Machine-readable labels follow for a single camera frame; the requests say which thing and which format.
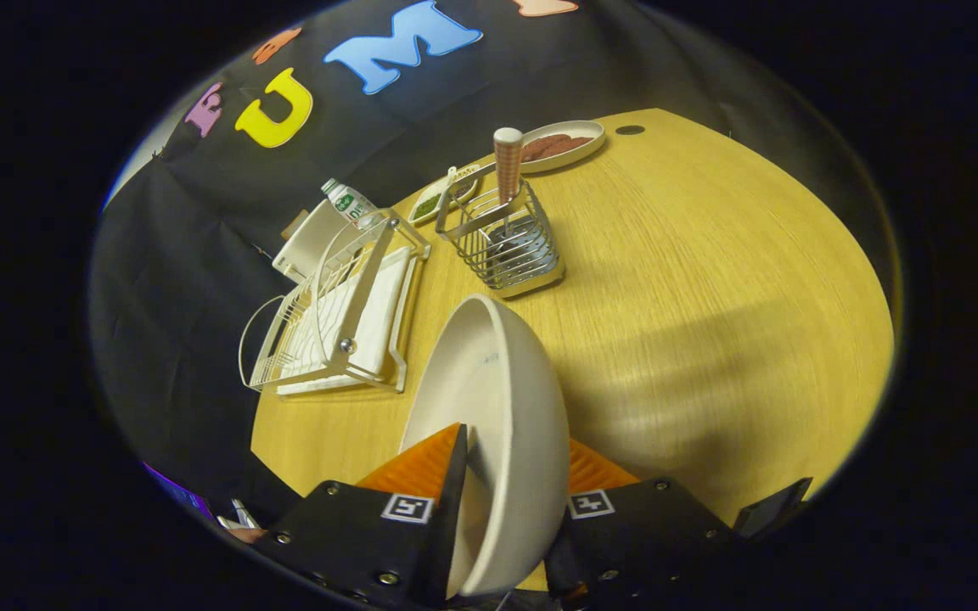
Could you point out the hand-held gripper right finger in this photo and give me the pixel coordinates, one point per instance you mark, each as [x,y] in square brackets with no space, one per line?
[642,535]

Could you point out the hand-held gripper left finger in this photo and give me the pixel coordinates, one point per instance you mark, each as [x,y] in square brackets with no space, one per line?
[448,526]

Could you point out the beige round plate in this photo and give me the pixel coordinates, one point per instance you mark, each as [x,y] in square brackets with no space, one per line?
[506,407]

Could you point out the beige dish with meat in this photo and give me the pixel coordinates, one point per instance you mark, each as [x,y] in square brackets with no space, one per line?
[592,136]

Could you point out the white drip tray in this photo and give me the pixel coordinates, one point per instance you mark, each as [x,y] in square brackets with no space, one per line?
[374,327]

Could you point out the white toaster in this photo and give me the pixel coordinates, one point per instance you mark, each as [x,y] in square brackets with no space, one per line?
[311,242]

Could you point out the pile of green beans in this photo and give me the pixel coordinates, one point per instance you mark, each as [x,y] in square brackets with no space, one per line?
[426,206]

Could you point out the toasted bread slice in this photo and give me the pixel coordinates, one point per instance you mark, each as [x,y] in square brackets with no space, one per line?
[290,231]

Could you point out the white divided tray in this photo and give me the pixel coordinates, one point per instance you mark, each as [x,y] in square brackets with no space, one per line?
[446,191]

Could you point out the white bottle green label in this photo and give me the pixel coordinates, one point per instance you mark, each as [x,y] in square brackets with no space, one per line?
[349,204]

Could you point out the black backdrop cloth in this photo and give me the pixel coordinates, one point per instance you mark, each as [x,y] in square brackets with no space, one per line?
[200,255]

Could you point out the red meat patty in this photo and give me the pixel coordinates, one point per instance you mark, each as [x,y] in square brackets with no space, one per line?
[540,150]
[578,142]

